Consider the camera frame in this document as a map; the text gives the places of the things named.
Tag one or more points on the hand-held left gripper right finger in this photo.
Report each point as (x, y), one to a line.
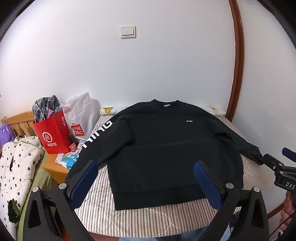
(208, 185)

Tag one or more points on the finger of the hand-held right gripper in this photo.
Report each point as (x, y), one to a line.
(289, 154)
(274, 163)

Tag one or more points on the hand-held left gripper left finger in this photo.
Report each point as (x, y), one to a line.
(84, 183)

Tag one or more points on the black sweatshirt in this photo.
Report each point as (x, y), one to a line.
(161, 150)

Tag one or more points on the person's right hand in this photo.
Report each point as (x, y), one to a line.
(291, 204)

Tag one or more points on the small blue box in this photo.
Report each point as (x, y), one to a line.
(72, 161)

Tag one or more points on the brown wooden bar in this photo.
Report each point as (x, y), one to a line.
(276, 212)

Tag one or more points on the wooden nightstand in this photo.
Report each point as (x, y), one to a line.
(54, 169)

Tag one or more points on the white paper packet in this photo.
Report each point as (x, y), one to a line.
(60, 159)

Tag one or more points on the small red packet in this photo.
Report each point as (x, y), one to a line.
(74, 147)

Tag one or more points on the green blanket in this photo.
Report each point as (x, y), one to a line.
(39, 178)

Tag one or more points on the person's legs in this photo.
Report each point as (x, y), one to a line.
(189, 237)

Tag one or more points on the red paper bag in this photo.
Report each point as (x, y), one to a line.
(53, 136)

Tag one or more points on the striped bed mattress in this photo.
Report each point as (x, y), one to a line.
(150, 220)

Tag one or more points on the white floral quilt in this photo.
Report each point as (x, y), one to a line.
(16, 166)

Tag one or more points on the white plastic bag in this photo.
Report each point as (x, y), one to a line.
(81, 111)

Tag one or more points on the white duck print cushion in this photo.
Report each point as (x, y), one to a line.
(108, 110)

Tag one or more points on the grey plaid cloth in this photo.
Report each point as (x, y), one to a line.
(44, 106)

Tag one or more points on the wooden headboard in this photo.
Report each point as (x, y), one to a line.
(23, 120)

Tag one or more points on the purple cloth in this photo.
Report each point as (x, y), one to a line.
(7, 134)

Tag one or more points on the brown wooden door frame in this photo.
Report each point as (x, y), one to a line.
(238, 69)

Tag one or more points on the white light switch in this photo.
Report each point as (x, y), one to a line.
(128, 32)

